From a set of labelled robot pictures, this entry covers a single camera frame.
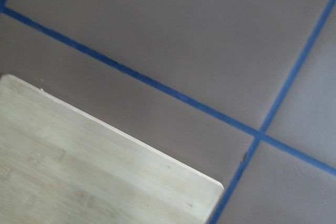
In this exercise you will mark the bamboo cutting board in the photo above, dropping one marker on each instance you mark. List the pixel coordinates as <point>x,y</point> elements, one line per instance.
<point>62,165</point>

